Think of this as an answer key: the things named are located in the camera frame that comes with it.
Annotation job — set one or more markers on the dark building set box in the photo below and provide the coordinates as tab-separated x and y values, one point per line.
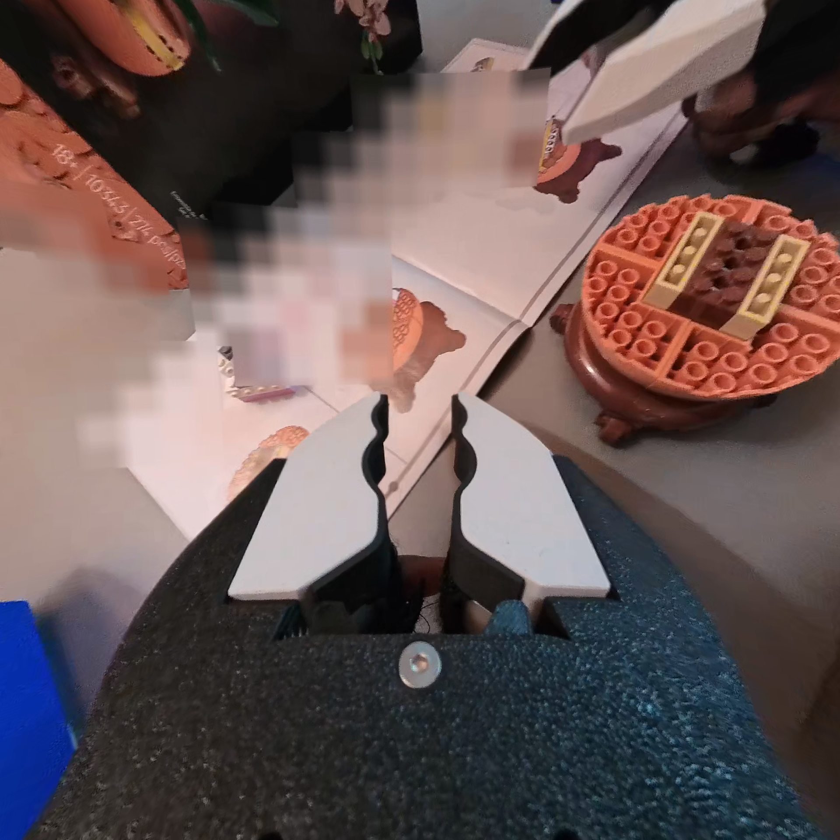
250	79

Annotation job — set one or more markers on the person's left hand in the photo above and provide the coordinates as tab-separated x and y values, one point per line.
418	572

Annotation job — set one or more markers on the round orange lego pot build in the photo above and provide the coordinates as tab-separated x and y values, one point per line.
617	282

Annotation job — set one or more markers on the blue plastic bin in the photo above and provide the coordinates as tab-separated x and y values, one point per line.
26	735

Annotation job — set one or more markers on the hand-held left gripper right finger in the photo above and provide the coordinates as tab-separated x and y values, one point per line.
532	525

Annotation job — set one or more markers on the tan brick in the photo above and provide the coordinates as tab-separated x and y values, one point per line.
768	289
687	260

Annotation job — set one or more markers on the person's right hand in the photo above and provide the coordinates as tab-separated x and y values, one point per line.
775	118

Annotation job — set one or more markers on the open building instruction booklet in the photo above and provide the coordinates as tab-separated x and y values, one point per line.
499	250

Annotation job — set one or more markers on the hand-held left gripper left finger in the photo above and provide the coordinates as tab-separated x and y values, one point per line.
309	525

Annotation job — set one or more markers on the grey desk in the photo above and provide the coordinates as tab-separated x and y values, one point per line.
683	525

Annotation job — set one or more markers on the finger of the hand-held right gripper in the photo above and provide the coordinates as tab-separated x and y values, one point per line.
558	33
670	66

